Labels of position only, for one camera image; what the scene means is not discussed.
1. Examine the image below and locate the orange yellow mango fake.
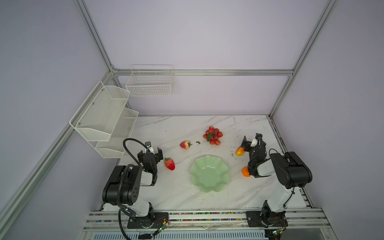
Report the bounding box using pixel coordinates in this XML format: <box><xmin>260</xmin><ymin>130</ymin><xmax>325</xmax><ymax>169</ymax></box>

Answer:
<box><xmin>236</xmin><ymin>147</ymin><xmax>245</xmax><ymax>156</ymax></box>

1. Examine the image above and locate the orange fake fruit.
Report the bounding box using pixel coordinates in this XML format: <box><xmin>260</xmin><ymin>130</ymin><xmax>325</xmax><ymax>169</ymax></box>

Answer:
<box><xmin>242</xmin><ymin>167</ymin><xmax>251</xmax><ymax>178</ymax></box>

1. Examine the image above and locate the pale red strawberry fake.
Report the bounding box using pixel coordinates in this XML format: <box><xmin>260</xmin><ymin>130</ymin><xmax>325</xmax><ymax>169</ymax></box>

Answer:
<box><xmin>180</xmin><ymin>141</ymin><xmax>193</xmax><ymax>150</ymax></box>

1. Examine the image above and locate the red cherry cluster fake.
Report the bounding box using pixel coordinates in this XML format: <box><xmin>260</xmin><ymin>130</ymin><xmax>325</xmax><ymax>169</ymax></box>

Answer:
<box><xmin>203</xmin><ymin>126</ymin><xmax>224</xmax><ymax>146</ymax></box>

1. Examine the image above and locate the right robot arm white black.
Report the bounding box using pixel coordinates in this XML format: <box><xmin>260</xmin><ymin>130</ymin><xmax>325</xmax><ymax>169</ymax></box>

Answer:
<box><xmin>236</xmin><ymin>133</ymin><xmax>313</xmax><ymax>228</ymax></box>

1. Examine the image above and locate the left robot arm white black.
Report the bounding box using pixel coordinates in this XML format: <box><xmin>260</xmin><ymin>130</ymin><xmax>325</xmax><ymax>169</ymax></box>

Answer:
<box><xmin>102</xmin><ymin>148</ymin><xmax>163</xmax><ymax>225</ymax></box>

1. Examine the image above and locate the green scalloped fruit bowl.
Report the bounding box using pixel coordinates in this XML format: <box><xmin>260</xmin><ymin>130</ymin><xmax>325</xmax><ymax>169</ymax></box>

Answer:
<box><xmin>190</xmin><ymin>155</ymin><xmax>230</xmax><ymax>193</ymax></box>

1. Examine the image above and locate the white two-tier mesh shelf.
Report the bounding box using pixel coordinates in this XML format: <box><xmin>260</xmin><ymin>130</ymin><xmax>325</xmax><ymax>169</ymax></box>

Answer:
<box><xmin>69</xmin><ymin>82</ymin><xmax>139</xmax><ymax>159</ymax></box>

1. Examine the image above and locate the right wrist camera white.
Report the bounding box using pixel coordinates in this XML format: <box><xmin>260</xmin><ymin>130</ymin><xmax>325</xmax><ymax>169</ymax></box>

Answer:
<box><xmin>250</xmin><ymin>137</ymin><xmax>259</xmax><ymax>148</ymax></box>

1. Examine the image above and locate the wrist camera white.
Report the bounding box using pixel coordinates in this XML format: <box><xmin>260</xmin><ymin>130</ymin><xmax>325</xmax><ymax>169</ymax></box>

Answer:
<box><xmin>250</xmin><ymin>137</ymin><xmax>259</xmax><ymax>148</ymax></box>
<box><xmin>145</xmin><ymin>142</ymin><xmax>155</xmax><ymax>154</ymax></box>

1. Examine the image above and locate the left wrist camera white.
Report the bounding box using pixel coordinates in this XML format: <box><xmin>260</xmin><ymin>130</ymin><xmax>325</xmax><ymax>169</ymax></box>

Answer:
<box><xmin>145</xmin><ymin>142</ymin><xmax>155</xmax><ymax>154</ymax></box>

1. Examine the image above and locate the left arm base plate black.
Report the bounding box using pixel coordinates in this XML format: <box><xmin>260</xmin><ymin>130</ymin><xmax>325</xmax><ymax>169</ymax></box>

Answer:
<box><xmin>127</xmin><ymin>212</ymin><xmax>169</xmax><ymax>229</ymax></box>

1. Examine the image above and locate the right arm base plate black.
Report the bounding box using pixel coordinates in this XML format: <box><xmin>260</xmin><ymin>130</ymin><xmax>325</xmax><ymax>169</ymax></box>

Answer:
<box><xmin>246</xmin><ymin>211</ymin><xmax>288</xmax><ymax>228</ymax></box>

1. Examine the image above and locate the white wire basket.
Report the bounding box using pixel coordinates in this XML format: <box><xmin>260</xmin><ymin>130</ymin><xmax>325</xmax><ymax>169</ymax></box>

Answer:
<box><xmin>126</xmin><ymin>65</ymin><xmax>174</xmax><ymax>97</ymax></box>

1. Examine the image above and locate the front aluminium rail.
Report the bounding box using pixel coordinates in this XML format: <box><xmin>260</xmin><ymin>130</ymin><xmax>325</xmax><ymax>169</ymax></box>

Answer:
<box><xmin>80</xmin><ymin>208</ymin><xmax>337</xmax><ymax>240</ymax></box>

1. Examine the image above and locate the aluminium frame structure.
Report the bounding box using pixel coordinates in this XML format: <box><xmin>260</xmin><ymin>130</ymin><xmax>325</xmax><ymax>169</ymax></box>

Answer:
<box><xmin>1</xmin><ymin>1</ymin><xmax>338</xmax><ymax>238</ymax></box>

